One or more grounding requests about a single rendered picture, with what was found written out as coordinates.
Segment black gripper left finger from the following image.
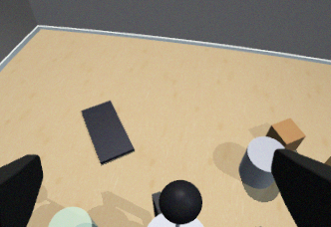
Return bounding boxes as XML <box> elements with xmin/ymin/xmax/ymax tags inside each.
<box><xmin>0</xmin><ymin>154</ymin><xmax>44</xmax><ymax>227</ymax></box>

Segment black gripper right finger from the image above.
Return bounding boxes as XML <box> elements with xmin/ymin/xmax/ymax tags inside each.
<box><xmin>271</xmin><ymin>148</ymin><xmax>331</xmax><ymax>227</ymax></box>

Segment glass french press with black plunger knob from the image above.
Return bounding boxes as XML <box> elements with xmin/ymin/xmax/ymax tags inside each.
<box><xmin>147</xmin><ymin>180</ymin><xmax>202</xmax><ymax>227</ymax></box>

